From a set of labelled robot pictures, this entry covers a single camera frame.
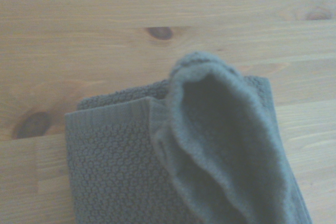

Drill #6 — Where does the gray terry towel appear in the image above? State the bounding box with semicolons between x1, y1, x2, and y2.
64;50;313;224

